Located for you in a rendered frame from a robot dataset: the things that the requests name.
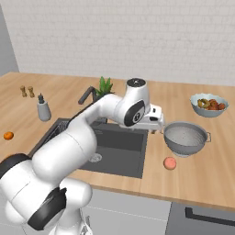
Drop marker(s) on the pink peach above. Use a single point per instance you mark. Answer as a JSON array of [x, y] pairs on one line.
[[170, 163]]

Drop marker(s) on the grey soap dispenser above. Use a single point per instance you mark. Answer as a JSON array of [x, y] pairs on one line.
[[43, 109]]

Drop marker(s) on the green potted plant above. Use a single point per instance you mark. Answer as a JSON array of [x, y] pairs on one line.
[[104, 86]]

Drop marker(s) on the pale grey cupboard front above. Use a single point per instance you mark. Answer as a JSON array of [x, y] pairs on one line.
[[128, 211]]

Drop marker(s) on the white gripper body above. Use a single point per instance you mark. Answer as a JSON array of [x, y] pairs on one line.
[[154, 122]]

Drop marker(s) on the dark grey sink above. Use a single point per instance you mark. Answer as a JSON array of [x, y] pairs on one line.
[[122, 147]]

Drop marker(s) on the pale blue fruit bowl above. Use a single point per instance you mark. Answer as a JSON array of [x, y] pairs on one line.
[[209, 105]]

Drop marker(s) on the grey metal colander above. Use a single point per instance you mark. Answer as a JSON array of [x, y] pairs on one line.
[[184, 138]]

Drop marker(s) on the dark grey dishwasher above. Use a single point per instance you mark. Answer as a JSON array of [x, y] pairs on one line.
[[200, 218]]

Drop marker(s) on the dark grey faucet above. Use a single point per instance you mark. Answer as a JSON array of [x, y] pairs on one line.
[[87, 95]]

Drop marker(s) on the orange tangerine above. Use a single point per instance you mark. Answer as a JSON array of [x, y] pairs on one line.
[[8, 135]]

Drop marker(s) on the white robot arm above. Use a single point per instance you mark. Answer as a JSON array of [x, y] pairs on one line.
[[61, 153]]

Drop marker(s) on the brown pepper shaker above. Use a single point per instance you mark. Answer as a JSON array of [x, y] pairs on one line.
[[23, 91], [31, 91]]

